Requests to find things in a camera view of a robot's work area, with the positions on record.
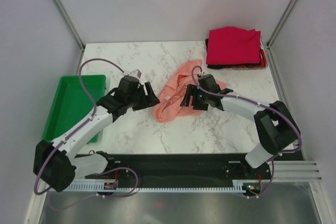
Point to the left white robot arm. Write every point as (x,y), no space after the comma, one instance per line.
(56,162)

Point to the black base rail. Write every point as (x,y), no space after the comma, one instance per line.
(181,170)

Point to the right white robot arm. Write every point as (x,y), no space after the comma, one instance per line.
(276,128)

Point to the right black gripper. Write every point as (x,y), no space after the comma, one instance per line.
(191,90)

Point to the white slotted cable duct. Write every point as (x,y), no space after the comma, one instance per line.
(109,186)

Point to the aluminium frame post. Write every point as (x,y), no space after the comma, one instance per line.
(69,24)
(287,12)

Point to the folded red t shirt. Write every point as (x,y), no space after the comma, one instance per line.
(232,32)

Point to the right aluminium frame post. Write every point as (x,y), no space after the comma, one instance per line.
(287,12)

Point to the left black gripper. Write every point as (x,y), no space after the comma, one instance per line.
(152,101)

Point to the left aluminium frame post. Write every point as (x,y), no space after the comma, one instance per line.
(69,24)

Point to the green plastic tray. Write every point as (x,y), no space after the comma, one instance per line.
(71,104)

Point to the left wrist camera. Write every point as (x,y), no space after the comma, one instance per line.
(135,73)

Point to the pink t shirt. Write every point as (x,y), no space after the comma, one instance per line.
(173,93)

